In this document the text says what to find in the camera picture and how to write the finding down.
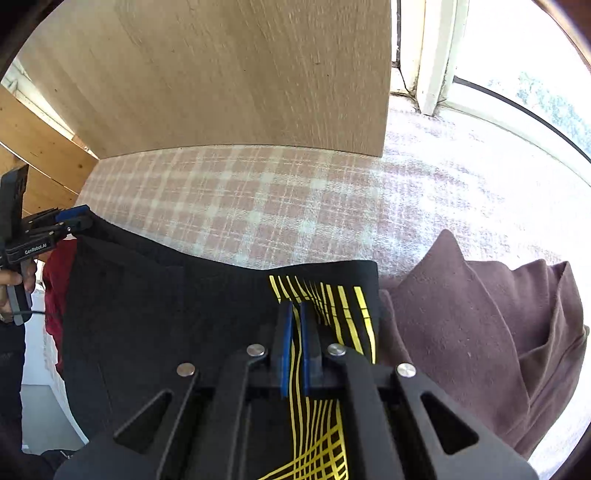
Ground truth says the red garment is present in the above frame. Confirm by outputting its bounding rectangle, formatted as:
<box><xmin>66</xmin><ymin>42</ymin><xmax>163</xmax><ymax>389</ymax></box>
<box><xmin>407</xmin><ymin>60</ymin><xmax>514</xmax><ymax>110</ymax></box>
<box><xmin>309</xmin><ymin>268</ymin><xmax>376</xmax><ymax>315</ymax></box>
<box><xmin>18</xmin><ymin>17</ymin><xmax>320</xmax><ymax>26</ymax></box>
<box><xmin>42</xmin><ymin>239</ymin><xmax>77</xmax><ymax>377</ymax></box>

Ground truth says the black garment with yellow lines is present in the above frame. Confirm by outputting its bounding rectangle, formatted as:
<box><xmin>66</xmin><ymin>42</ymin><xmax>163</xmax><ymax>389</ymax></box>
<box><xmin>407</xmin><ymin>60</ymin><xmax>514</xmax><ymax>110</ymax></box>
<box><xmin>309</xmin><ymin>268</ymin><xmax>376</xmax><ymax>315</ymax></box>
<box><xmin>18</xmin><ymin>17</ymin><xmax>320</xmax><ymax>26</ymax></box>
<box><xmin>61</xmin><ymin>213</ymin><xmax>383</xmax><ymax>480</ymax></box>

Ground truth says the black sleeved left forearm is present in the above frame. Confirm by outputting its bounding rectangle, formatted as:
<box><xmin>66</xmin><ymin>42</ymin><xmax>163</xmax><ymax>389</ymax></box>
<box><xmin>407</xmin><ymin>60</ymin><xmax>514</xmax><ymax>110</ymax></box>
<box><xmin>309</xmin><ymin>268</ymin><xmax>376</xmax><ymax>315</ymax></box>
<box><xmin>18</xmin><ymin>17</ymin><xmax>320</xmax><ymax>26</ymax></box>
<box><xmin>0</xmin><ymin>322</ymin><xmax>25</xmax><ymax>464</ymax></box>

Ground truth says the person's left hand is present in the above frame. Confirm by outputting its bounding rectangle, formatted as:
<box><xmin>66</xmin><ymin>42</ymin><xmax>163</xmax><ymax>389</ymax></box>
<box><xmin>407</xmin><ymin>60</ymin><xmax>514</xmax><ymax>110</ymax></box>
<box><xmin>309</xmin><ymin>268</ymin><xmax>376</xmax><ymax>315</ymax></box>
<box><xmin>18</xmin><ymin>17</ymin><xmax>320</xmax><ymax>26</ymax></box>
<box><xmin>1</xmin><ymin>259</ymin><xmax>37</xmax><ymax>326</ymax></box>

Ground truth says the pine slat panel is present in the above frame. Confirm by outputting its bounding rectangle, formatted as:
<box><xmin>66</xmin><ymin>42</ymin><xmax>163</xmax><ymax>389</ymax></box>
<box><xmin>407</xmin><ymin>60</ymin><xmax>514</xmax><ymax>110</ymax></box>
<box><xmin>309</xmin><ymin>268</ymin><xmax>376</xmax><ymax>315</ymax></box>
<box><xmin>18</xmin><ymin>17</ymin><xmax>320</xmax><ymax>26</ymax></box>
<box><xmin>0</xmin><ymin>89</ymin><xmax>97</xmax><ymax>216</ymax></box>

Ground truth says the pink plaid bed cover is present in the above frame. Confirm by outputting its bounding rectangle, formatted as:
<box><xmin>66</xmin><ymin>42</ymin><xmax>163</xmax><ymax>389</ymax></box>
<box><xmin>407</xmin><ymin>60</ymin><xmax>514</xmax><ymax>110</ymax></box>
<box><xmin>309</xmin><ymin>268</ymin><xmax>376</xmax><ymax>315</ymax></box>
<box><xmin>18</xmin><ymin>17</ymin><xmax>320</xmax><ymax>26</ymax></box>
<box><xmin>42</xmin><ymin>94</ymin><xmax>591</xmax><ymax>480</ymax></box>

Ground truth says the light wooden board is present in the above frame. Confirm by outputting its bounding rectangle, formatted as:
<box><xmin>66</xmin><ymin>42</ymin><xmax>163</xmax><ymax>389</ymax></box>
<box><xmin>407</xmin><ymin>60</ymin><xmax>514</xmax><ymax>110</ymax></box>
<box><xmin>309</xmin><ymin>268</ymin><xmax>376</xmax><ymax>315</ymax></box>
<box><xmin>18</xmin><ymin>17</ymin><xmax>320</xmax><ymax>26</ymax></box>
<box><xmin>18</xmin><ymin>1</ymin><xmax>392</xmax><ymax>158</ymax></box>

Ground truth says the mauve brown folded garment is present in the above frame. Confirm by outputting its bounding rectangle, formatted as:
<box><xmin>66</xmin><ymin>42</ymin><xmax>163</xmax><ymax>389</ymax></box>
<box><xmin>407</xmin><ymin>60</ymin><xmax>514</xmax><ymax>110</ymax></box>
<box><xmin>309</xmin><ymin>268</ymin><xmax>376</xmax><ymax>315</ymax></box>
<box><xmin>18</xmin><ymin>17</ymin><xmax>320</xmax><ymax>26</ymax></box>
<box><xmin>378</xmin><ymin>230</ymin><xmax>588</xmax><ymax>458</ymax></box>

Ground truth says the white window frame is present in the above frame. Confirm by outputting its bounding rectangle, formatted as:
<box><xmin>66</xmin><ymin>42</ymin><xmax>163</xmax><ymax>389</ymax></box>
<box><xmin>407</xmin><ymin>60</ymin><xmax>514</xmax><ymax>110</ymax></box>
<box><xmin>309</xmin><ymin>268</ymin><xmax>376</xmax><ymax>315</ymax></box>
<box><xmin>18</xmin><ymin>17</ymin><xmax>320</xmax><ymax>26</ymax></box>
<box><xmin>392</xmin><ymin>1</ymin><xmax>590</xmax><ymax>172</ymax></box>

